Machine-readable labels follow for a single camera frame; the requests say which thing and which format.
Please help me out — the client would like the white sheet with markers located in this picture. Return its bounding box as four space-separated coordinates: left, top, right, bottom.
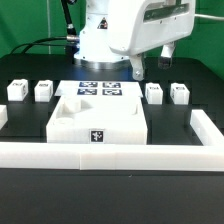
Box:
55 80 143 98

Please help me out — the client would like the white U-shaped obstacle fence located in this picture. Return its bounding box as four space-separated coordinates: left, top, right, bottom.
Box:
0 110 224 171

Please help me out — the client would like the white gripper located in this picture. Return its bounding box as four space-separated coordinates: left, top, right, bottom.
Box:
107 0 196 81

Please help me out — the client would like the black cable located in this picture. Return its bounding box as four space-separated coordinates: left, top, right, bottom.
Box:
9 0 81 55

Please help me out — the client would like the white square table top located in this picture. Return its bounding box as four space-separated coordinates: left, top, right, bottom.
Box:
46 96 148 145

